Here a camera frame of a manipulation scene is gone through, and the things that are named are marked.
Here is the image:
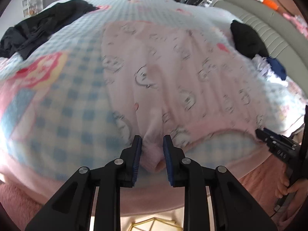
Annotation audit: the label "white cloth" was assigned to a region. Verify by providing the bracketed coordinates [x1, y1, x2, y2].
[253, 54, 275, 77]

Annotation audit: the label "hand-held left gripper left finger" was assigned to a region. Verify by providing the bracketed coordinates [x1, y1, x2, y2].
[25, 135, 142, 231]

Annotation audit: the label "navy blue cloth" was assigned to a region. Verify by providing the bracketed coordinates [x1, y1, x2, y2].
[266, 56, 287, 81]

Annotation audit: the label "pink printed pajama pants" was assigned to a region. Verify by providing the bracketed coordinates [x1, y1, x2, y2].
[100, 20, 265, 174]

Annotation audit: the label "pink fluffy bed sheet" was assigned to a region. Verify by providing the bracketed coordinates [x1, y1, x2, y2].
[0, 159, 299, 224]

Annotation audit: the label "white small shelf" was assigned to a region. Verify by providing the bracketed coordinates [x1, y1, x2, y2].
[22, 0, 44, 17]

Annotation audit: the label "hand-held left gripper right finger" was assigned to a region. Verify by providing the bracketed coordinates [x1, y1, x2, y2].
[163, 135, 278, 231]

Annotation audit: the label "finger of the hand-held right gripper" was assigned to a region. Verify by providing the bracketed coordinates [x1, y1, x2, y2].
[255, 128, 275, 147]

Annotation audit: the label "black garment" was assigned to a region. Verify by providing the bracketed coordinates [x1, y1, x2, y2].
[0, 0, 100, 60]

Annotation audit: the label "gold wire frame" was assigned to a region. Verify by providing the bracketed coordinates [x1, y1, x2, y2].
[130, 217, 184, 231]

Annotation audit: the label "pink plush toy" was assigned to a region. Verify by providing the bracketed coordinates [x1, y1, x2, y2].
[283, 12, 308, 39]

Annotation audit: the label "blue checked printed blanket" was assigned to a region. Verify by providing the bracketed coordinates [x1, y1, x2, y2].
[0, 0, 308, 186]

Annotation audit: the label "black cloth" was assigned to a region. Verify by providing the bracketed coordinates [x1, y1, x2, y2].
[230, 19, 270, 59]

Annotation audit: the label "grey padded headboard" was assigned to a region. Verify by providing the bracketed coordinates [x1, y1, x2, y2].
[213, 0, 308, 101]

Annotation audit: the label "orange toy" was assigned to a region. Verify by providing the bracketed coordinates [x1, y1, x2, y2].
[262, 0, 280, 10]

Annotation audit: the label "person's right hand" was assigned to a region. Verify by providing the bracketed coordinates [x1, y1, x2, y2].
[275, 173, 308, 197]

